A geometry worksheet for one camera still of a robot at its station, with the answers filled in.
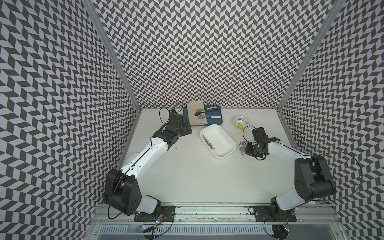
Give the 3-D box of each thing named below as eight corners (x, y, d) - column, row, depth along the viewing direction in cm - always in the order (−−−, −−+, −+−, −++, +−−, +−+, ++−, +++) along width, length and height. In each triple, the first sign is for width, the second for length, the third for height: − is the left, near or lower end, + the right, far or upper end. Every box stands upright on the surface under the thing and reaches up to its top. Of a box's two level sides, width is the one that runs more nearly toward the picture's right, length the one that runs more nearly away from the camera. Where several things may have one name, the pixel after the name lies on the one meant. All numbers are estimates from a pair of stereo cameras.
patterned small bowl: (235, 129, 107) (235, 126, 104) (232, 118, 113) (233, 115, 111) (250, 129, 107) (251, 126, 104) (247, 118, 113) (248, 115, 111)
